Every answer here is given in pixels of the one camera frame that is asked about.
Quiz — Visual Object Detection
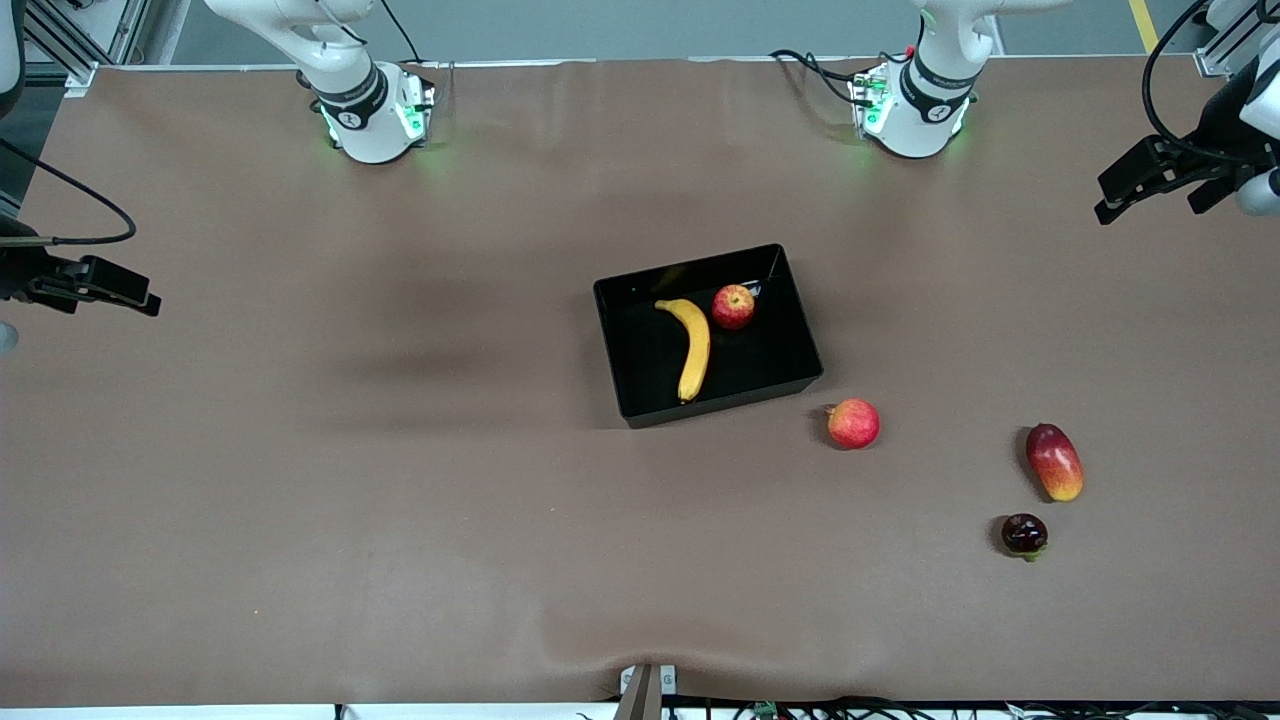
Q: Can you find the dark purple mangosteen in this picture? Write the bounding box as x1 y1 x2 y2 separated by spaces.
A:
1001 513 1049 563

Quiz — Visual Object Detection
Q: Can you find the thin black base cable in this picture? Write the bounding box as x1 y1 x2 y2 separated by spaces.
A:
376 0 425 67

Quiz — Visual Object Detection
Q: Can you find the red yellow mango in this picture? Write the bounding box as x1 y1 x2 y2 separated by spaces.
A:
1025 423 1086 503

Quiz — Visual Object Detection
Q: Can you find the brown table mat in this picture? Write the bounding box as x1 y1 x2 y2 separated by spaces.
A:
0 55 1280 706

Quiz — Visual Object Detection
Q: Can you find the aluminium frame with black rails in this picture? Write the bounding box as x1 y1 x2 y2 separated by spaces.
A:
18 0 153 98

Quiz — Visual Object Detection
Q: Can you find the black plastic box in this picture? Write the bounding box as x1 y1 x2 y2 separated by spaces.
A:
592 243 825 430

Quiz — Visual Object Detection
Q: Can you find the pinkish red apple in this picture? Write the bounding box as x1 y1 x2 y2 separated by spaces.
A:
825 398 882 451

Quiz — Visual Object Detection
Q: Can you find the silver aluminium frame post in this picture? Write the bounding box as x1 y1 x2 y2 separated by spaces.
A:
1194 0 1263 80

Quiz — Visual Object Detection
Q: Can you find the yellow banana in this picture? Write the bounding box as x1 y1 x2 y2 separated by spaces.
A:
654 298 712 405

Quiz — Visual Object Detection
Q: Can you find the grey bracket with brown post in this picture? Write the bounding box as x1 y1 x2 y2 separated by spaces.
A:
616 663 679 720

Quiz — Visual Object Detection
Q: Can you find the black base power cable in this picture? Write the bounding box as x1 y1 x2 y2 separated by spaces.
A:
768 47 863 107

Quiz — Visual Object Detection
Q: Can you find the dark red apple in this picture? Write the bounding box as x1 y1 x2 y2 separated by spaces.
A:
711 284 757 331

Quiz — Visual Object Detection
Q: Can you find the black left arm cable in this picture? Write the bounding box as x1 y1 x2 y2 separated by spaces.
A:
1142 0 1280 166

